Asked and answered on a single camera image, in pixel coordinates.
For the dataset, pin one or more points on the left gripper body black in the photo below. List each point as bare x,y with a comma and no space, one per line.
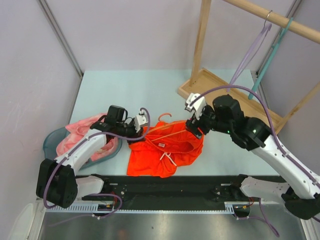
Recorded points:
128,130

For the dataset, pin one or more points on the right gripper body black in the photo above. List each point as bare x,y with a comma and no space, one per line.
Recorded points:
207,122

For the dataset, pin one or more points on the orange plastic hanger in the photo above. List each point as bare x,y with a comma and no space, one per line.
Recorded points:
165,129

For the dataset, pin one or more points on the orange shorts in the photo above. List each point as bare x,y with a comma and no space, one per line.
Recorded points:
162,157

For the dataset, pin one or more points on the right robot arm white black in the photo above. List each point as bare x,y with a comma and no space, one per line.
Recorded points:
300,191

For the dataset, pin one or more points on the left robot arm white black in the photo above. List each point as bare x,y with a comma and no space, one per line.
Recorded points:
58,184

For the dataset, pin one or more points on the purple plastic hanger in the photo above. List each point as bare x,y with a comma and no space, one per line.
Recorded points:
251,52

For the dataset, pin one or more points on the teal plastic hanger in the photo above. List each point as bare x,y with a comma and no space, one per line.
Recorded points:
274,48

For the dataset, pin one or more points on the wooden clothes rack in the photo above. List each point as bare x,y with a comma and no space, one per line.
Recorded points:
208,85

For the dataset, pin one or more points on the pink garment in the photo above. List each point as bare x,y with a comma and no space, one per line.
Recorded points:
78,130

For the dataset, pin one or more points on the teal plastic basket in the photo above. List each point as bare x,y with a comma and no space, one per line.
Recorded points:
56,137

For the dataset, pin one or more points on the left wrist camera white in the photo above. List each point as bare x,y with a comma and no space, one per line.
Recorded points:
141,120

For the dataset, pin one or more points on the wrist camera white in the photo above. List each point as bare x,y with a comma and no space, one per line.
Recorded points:
141,120
195,104

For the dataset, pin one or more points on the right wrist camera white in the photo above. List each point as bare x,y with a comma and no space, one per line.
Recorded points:
195,104

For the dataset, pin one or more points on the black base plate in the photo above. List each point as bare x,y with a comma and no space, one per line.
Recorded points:
175,193

